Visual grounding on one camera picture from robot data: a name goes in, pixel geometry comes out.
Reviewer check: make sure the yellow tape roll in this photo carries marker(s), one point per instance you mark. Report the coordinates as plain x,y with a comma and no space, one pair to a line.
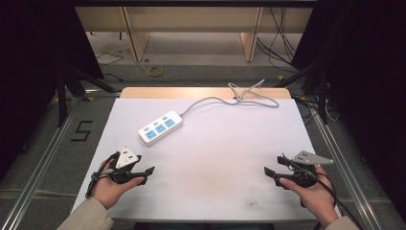
155,71

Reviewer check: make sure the white table mat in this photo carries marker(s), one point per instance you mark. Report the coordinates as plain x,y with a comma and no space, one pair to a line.
223,153

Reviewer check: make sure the person's right hand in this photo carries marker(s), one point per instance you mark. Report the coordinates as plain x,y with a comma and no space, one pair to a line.
314,199

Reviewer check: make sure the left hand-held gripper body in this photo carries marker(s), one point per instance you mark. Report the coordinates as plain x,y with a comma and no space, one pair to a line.
127,159

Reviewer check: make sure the black curtain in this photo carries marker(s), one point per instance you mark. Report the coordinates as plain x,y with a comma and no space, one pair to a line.
367,80
35,64

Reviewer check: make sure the light wooden desk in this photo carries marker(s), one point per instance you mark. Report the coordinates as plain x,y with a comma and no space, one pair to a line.
194,19

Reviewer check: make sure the white power strip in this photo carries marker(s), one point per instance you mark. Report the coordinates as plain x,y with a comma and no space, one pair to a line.
160,128

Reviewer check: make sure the person's left hand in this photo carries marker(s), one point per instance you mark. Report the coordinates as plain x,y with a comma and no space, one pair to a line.
107,190

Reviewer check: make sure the aluminium rail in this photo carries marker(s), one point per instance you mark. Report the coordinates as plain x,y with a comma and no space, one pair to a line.
348,179
35,169

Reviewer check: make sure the black metal stand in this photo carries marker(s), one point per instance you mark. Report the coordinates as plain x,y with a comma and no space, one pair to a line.
68,86
322,92

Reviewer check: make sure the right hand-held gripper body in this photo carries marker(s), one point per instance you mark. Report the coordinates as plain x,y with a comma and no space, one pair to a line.
301,174

